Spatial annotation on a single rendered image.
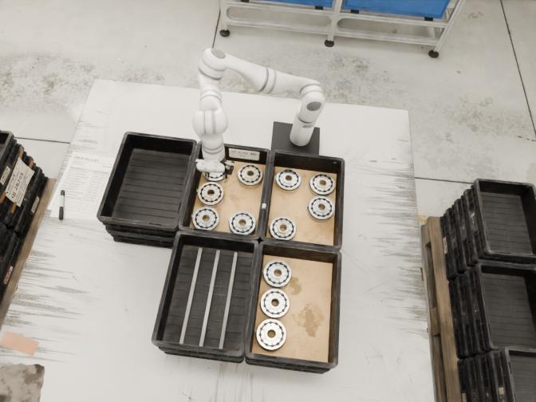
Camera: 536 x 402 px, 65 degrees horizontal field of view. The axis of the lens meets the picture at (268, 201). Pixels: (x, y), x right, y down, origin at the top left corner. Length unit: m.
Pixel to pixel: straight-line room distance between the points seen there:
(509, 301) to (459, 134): 1.35
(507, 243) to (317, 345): 1.20
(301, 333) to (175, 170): 0.83
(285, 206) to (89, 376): 0.95
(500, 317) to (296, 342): 1.14
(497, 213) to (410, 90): 1.35
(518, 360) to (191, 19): 3.14
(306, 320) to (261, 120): 1.01
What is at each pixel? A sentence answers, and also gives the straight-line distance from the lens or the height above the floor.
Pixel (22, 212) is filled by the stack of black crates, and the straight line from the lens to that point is 2.58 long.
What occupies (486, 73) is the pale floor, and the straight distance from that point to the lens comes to 3.80.
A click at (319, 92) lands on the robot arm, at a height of 1.10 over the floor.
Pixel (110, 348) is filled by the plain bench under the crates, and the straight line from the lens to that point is 1.72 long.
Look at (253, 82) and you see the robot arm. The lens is 1.57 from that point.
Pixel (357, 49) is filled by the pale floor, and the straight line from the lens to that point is 3.58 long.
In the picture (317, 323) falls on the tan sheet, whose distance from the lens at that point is 1.55.
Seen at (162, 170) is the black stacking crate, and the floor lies 0.83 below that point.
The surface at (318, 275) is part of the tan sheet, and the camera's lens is 1.60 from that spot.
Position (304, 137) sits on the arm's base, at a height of 0.84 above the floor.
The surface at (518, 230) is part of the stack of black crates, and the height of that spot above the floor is 0.49.
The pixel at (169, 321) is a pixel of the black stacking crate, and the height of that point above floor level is 0.83.
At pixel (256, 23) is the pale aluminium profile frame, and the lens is 3.45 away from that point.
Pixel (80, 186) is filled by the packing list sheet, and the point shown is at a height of 0.70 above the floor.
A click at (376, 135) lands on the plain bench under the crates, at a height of 0.70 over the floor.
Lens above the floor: 2.33
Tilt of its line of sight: 62 degrees down
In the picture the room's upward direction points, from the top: 6 degrees clockwise
